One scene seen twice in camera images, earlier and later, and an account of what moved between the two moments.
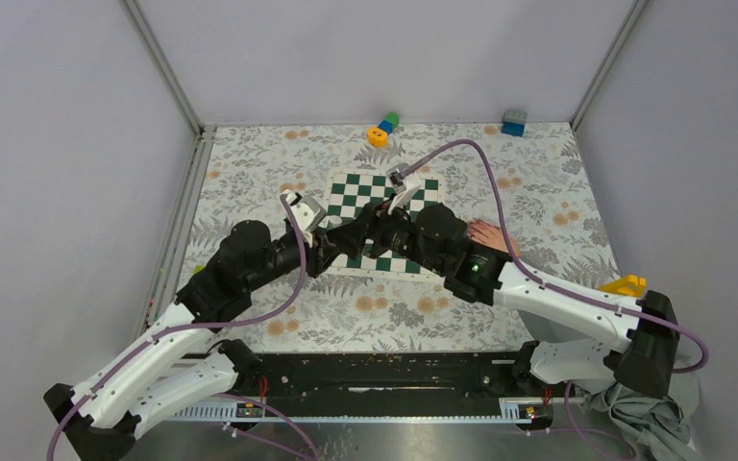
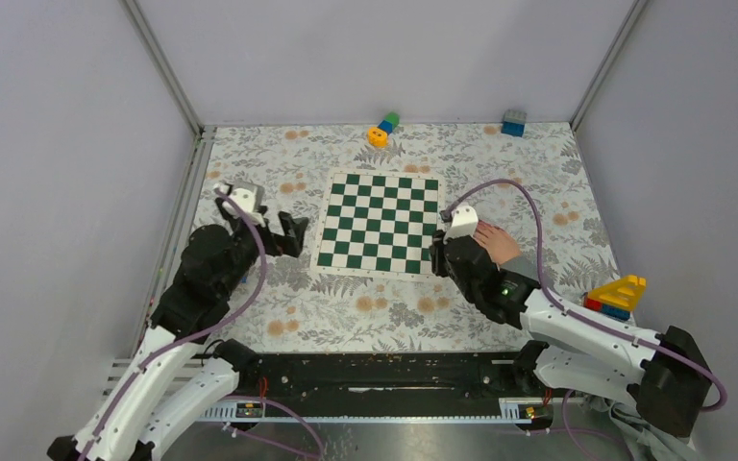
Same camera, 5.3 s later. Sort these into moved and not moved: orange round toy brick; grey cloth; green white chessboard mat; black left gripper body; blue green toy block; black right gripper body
Moved: black right gripper body; black left gripper body
Not moved: orange round toy brick; grey cloth; blue green toy block; green white chessboard mat
